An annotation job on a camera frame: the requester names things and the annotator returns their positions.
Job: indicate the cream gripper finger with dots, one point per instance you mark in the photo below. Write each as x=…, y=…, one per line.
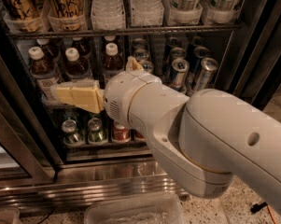
x=133, y=64
x=85, y=94

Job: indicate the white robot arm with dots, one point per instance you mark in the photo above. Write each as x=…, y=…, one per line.
x=201, y=142

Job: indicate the front left Red Bull can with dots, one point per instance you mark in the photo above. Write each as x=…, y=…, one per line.
x=147, y=66

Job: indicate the red bull can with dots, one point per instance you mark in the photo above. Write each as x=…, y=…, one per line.
x=177, y=74
x=147, y=66
x=203, y=76

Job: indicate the right green soda can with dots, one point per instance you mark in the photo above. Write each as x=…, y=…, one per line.
x=96, y=132

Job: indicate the green soda can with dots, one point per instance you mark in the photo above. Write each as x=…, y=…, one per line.
x=96, y=132
x=72, y=135

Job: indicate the left green soda can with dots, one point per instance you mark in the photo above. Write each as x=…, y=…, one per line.
x=72, y=135

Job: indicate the front middle Red Bull can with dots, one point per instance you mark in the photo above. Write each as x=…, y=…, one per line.
x=177, y=74

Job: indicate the left red soda can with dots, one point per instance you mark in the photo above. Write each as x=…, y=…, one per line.
x=120, y=134

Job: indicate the red soda can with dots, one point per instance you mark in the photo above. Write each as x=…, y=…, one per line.
x=120, y=134
x=138, y=136

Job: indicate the right red soda can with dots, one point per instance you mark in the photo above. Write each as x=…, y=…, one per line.
x=138, y=136

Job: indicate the stainless steel fridge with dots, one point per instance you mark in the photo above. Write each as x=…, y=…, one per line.
x=57, y=176

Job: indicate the front right Red Bull can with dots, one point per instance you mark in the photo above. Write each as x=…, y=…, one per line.
x=203, y=76

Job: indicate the left white green can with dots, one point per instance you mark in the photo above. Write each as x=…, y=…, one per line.
x=182, y=12

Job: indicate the white green can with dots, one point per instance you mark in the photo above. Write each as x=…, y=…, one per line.
x=182, y=12
x=220, y=11

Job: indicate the right orange La Croix can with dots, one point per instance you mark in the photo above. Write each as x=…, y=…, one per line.
x=65, y=13

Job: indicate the orange la croix can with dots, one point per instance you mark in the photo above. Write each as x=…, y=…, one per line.
x=65, y=13
x=24, y=13

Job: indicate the right white green can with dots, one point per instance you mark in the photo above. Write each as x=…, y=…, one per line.
x=220, y=11

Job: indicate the left orange La Croix can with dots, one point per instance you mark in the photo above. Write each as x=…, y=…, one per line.
x=24, y=13

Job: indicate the open glass fridge door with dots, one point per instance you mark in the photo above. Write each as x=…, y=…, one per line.
x=251, y=65

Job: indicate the front right tea bottle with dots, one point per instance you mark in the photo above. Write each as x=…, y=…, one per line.
x=113, y=63

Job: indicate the tea bottle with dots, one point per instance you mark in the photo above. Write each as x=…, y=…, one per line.
x=113, y=63
x=45, y=71
x=77, y=67

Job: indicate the front middle tea bottle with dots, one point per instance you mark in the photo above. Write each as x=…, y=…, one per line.
x=77, y=67

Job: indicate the front left tea bottle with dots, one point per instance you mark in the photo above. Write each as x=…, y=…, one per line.
x=45, y=71

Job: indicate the left clear water bottle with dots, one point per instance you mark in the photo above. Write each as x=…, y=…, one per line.
x=107, y=14

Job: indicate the clear water bottle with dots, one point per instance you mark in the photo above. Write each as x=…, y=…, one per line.
x=107, y=14
x=146, y=12

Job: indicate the right clear water bottle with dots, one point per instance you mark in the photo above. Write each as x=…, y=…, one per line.
x=146, y=12

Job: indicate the clear plastic bin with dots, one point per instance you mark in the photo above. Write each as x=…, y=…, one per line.
x=155, y=208

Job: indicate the black stand leg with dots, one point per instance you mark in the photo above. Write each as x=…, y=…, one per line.
x=257, y=206

